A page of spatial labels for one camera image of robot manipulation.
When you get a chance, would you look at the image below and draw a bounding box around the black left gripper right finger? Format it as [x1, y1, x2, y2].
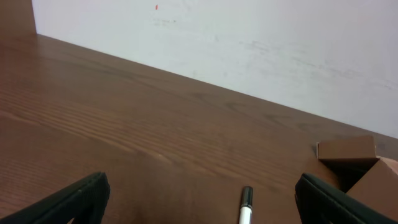
[295, 173, 397, 224]

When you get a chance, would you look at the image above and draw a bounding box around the open cardboard box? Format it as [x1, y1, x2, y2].
[316, 135, 397, 221]

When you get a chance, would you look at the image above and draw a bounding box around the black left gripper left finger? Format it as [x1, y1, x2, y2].
[1, 172, 110, 224]

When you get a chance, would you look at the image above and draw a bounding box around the black white marker pen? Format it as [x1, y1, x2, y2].
[238, 186, 253, 224]

